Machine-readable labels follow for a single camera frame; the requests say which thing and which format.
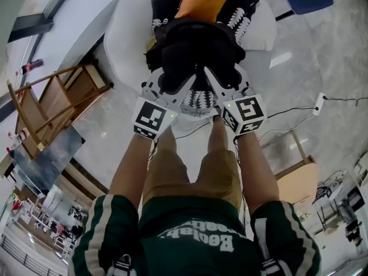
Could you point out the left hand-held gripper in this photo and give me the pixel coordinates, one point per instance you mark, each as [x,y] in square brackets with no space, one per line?
[151,116]

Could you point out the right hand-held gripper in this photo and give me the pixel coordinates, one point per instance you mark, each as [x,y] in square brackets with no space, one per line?
[247,111]

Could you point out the black backpack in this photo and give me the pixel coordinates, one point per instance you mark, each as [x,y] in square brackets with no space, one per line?
[195,53]

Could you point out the white beanbag chair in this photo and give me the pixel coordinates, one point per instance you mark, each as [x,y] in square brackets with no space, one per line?
[129,39]

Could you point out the person's right forearm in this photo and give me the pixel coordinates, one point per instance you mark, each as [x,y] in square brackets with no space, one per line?
[254,168]

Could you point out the person's left forearm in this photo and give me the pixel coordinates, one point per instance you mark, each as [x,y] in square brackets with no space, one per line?
[130,168]

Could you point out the person's left leg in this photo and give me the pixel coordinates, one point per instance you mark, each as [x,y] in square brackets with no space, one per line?
[168,139]

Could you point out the person's leg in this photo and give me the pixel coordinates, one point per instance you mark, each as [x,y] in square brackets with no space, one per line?
[168,139]
[220,137]

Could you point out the person's right leg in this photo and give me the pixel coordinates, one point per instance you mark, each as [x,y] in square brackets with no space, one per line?
[220,137]

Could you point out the black white striped blanket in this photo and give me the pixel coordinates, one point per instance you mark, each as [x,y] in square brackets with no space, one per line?
[244,19]

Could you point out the orange cushion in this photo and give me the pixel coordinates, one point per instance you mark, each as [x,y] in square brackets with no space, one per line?
[201,1]

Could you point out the person's khaki shorts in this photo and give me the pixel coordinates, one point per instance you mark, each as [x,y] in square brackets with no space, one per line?
[169,177]

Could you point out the white power strip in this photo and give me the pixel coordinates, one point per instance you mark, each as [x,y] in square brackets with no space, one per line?
[319,103]

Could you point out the light wooden side table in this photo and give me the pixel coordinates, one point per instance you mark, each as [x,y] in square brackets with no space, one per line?
[57,105]

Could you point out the brown wooden platform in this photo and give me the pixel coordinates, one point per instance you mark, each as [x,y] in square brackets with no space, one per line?
[83,180]

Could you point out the dark bottle red label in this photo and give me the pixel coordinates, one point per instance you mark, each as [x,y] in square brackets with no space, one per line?
[33,65]

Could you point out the marble print panel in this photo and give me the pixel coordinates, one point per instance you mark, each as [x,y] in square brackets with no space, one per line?
[49,160]

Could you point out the person's green shirt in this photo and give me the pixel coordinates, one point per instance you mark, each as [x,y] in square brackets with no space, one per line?
[195,254]

